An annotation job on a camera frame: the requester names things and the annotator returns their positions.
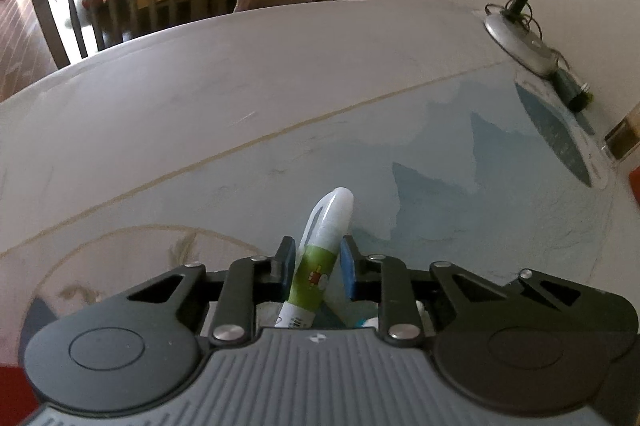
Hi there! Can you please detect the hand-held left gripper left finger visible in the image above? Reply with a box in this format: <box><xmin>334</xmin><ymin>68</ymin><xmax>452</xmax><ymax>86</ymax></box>
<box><xmin>124</xmin><ymin>235</ymin><xmax>297</xmax><ymax>348</ymax></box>

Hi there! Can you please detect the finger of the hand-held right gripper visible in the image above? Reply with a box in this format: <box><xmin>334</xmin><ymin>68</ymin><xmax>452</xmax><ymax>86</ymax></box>
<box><xmin>507</xmin><ymin>270</ymin><xmax>584</xmax><ymax>307</ymax></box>

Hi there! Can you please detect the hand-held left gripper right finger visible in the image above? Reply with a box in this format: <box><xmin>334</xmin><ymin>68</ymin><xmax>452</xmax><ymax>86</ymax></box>
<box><xmin>340</xmin><ymin>235</ymin><xmax>507</xmax><ymax>348</ymax></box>

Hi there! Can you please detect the red cardboard box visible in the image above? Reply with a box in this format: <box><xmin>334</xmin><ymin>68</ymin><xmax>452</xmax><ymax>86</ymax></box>
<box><xmin>0</xmin><ymin>366</ymin><xmax>38</xmax><ymax>426</ymax></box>

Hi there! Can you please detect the amber glass bottle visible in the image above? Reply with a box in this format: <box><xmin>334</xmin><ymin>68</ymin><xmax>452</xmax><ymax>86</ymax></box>
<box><xmin>602</xmin><ymin>100</ymin><xmax>640</xmax><ymax>161</ymax></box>

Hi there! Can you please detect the black power adapter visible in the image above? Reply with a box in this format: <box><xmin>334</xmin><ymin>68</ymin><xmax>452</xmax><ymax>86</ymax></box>
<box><xmin>550</xmin><ymin>66</ymin><xmax>593</xmax><ymax>113</ymax></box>

